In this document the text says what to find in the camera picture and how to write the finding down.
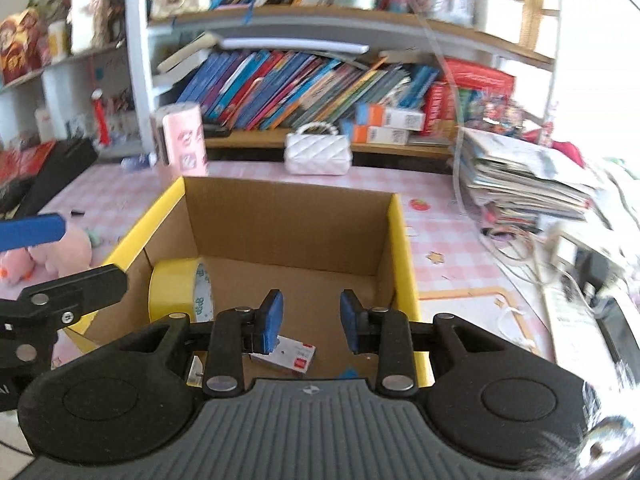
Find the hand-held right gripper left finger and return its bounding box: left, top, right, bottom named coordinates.
left=120, top=289, right=284, bottom=397

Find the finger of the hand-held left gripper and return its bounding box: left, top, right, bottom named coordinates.
left=0, top=265, right=129, bottom=333
left=0, top=214, right=67, bottom=252

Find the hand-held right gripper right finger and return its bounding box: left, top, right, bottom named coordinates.
left=340, top=289, right=501, bottom=396

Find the pink chick plush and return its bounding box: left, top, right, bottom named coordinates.
left=0, top=250, right=37, bottom=286

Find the pink pig plush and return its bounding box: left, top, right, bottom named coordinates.
left=30, top=222, right=93, bottom=277

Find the small white red-label box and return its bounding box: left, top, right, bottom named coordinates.
left=249, top=335, right=317, bottom=378

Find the yellow tape roll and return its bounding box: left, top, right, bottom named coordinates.
left=148, top=258, right=216, bottom=325

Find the yellow cardboard box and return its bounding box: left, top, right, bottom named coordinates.
left=65, top=176, right=423, bottom=391

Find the red patterned plastic bag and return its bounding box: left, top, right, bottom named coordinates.
left=0, top=141, right=57, bottom=201

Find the black keyboard case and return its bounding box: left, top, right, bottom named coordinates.
left=0, top=137, right=98, bottom=216

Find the pink checked tablecloth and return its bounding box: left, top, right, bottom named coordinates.
left=0, top=160, right=556, bottom=376

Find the orange bordered table mat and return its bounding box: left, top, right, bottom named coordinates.
left=417, top=285, right=551, bottom=361

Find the red tassel ornament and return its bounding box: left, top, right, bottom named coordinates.
left=91, top=89, right=112, bottom=148

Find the white quilted handbag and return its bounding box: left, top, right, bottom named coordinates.
left=284, top=121, right=353, bottom=177

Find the pink cartoon tin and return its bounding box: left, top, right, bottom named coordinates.
left=150, top=102, right=209, bottom=178

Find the white bottle yellow label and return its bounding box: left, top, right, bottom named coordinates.
left=47, top=20, right=71, bottom=61

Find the white wooden bookshelf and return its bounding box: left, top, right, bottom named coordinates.
left=0, top=0, right=563, bottom=161

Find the white paper carton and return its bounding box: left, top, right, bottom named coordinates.
left=70, top=0, right=108, bottom=53

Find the stack of magazines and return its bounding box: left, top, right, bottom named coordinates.
left=457, top=127, right=608, bottom=231

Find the row of blue books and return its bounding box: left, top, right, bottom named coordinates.
left=175, top=50, right=441, bottom=131

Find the white lying book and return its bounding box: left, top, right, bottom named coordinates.
left=157, top=32, right=223, bottom=73

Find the row of red books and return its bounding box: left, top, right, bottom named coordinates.
left=422, top=57, right=516, bottom=136

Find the white square pen cup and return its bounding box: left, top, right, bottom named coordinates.
left=472, top=0, right=526, bottom=43

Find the white cable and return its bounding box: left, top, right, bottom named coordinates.
left=410, top=0, right=506, bottom=261

